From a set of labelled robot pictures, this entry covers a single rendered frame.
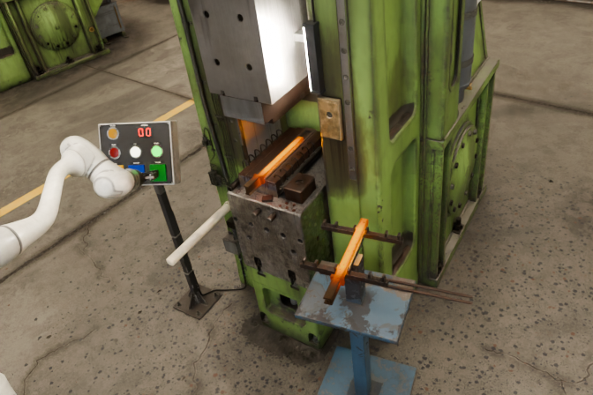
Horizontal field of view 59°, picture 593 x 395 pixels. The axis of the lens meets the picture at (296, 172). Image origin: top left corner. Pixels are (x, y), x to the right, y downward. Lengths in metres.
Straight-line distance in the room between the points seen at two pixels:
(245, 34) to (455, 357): 1.80
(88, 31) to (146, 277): 4.15
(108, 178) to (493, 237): 2.28
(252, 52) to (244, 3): 0.17
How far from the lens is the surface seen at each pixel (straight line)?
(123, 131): 2.42
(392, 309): 2.04
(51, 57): 6.82
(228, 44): 1.91
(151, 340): 3.04
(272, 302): 2.76
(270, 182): 2.16
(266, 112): 1.98
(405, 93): 2.24
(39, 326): 3.43
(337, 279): 1.77
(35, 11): 6.67
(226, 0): 1.85
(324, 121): 1.98
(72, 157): 1.99
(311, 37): 1.82
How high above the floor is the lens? 2.25
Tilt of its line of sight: 35 degrees down
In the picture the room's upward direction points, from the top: 8 degrees counter-clockwise
